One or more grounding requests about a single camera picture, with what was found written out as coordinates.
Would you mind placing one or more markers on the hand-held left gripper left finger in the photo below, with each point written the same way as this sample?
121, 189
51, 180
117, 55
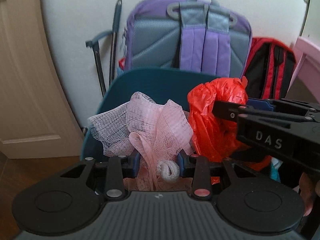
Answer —
136, 166

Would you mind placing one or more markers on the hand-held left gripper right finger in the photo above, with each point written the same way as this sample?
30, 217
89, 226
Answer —
180, 165

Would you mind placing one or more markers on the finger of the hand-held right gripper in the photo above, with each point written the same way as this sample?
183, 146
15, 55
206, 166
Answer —
227, 110
260, 104

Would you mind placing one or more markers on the red plastic bag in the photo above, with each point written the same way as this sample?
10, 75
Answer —
207, 110

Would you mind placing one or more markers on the pink mesh sponge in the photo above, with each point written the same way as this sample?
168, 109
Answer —
155, 120

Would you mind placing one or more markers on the teal plastic bin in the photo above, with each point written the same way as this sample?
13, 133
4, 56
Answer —
117, 92

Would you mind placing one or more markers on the person's right hand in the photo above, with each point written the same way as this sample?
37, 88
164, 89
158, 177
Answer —
307, 195

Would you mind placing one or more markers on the red black backpack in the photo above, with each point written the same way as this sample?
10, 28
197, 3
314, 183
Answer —
265, 62

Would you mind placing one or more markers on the pink desk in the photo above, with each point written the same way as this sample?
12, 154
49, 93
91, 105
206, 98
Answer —
307, 50

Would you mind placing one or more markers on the purple grey backpack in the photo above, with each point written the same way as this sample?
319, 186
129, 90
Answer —
155, 42

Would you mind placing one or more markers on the dark grey pole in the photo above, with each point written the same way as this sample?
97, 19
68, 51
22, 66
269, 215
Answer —
116, 30

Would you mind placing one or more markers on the wooden door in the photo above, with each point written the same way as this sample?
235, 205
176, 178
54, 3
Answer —
25, 80

